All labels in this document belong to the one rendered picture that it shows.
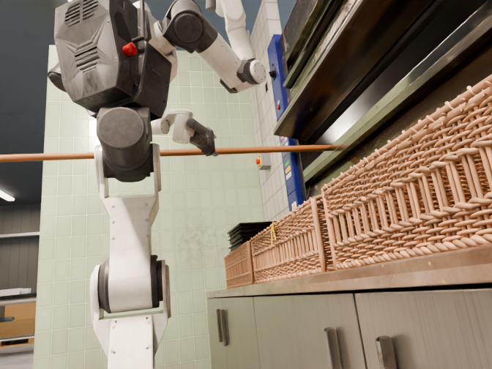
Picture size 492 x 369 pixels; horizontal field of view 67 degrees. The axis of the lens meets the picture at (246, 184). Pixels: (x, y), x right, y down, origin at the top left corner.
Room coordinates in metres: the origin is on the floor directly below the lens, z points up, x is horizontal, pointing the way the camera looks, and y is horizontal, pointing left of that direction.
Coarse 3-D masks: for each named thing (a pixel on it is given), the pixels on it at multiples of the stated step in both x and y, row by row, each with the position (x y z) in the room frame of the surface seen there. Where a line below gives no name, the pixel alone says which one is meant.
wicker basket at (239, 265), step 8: (240, 248) 1.42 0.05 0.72; (248, 248) 1.32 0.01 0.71; (232, 256) 1.64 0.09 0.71; (240, 256) 1.47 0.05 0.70; (248, 256) 1.32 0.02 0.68; (232, 264) 1.65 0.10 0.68; (240, 264) 1.49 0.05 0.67; (248, 264) 1.35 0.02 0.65; (232, 272) 1.69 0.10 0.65; (240, 272) 1.50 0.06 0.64; (248, 272) 1.35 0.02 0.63; (232, 280) 1.70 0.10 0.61; (240, 280) 1.51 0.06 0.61; (248, 280) 1.38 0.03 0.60
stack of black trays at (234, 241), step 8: (240, 224) 1.93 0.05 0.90; (248, 224) 1.94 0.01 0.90; (256, 224) 1.96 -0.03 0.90; (264, 224) 1.98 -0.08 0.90; (232, 232) 2.12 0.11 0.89; (240, 232) 1.94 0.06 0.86; (248, 232) 1.95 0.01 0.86; (256, 232) 1.97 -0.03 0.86; (232, 240) 2.13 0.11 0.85; (240, 240) 1.99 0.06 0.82; (248, 240) 1.96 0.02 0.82; (232, 248) 2.14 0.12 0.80
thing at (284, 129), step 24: (360, 0) 0.99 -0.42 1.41; (384, 0) 0.97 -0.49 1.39; (408, 0) 0.97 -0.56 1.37; (432, 0) 0.96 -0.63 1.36; (360, 24) 1.08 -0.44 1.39; (384, 24) 1.07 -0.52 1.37; (408, 24) 1.07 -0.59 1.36; (336, 48) 1.21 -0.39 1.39; (360, 48) 1.20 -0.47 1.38; (384, 48) 1.19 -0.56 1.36; (312, 72) 1.39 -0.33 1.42; (336, 72) 1.35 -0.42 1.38; (360, 72) 1.34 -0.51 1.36; (312, 96) 1.54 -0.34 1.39; (336, 96) 1.53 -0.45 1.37; (288, 120) 1.78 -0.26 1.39; (312, 120) 1.76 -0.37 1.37
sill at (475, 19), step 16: (480, 16) 0.79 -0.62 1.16; (464, 32) 0.84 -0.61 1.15; (448, 48) 0.90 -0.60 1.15; (432, 64) 0.97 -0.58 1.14; (384, 96) 1.20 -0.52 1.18; (368, 112) 1.31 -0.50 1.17; (352, 128) 1.44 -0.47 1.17; (336, 144) 1.59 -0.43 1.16; (320, 160) 1.78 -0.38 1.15; (304, 176) 2.00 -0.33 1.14
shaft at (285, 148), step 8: (72, 152) 1.45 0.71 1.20; (80, 152) 1.45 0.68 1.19; (88, 152) 1.46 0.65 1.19; (160, 152) 1.52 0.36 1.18; (168, 152) 1.53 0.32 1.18; (176, 152) 1.54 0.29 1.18; (184, 152) 1.55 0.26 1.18; (192, 152) 1.56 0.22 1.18; (200, 152) 1.57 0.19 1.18; (224, 152) 1.59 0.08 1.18; (232, 152) 1.60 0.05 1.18; (240, 152) 1.61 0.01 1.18; (248, 152) 1.62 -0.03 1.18; (256, 152) 1.63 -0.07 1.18; (264, 152) 1.64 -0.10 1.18; (272, 152) 1.66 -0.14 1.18; (0, 160) 1.39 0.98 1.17; (8, 160) 1.40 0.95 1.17; (16, 160) 1.41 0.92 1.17; (24, 160) 1.41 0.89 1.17; (32, 160) 1.42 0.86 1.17; (40, 160) 1.43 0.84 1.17
